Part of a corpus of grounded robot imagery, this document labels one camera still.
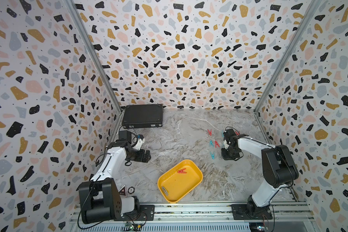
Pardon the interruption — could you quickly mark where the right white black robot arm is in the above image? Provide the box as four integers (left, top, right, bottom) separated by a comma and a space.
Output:
221, 132, 299, 219

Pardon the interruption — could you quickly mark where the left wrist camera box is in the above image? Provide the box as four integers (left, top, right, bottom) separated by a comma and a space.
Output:
132, 134, 145, 150

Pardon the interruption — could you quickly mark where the yellow plastic storage box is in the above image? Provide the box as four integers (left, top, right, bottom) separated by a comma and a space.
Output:
157, 159, 203, 204

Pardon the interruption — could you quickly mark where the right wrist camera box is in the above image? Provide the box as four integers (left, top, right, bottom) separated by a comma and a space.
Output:
223, 127, 240, 149

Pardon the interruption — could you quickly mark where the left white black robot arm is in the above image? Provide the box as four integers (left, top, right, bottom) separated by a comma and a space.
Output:
78, 140, 151, 224

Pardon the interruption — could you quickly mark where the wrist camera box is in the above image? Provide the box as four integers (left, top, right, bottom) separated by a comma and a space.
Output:
132, 134, 145, 150
223, 127, 240, 149

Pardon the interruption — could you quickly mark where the aluminium corner post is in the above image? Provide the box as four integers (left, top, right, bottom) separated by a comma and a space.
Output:
254, 0, 322, 116
64, 0, 122, 115

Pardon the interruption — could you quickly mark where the left aluminium corner post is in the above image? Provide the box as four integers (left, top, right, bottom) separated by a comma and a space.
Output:
64, 0, 122, 115

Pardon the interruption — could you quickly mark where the black flat case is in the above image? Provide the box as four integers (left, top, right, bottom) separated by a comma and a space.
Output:
122, 104, 163, 129

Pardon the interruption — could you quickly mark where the right aluminium corner post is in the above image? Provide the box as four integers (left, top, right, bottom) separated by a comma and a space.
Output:
254, 0, 322, 116

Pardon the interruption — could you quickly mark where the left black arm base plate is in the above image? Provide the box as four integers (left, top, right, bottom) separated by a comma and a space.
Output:
115, 205, 155, 222

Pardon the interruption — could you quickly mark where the triangular warning sticker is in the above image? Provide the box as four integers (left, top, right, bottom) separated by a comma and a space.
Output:
119, 185, 127, 197

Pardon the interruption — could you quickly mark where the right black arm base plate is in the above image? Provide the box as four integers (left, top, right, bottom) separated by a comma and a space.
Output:
231, 203, 273, 220

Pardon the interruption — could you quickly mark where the round black sticker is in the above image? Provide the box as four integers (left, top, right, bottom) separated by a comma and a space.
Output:
128, 187, 135, 194

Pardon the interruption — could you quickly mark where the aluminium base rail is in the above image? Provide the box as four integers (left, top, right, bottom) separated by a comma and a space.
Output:
69, 202, 320, 232

